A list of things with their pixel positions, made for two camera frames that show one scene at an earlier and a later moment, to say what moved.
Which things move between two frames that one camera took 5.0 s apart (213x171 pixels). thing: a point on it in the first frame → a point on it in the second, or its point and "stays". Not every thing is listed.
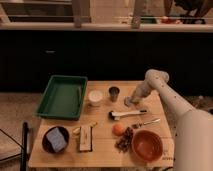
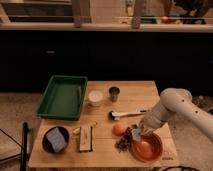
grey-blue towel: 127,101 → 136,134
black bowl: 47,144 stays
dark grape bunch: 123,143 stays
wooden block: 85,138 stays
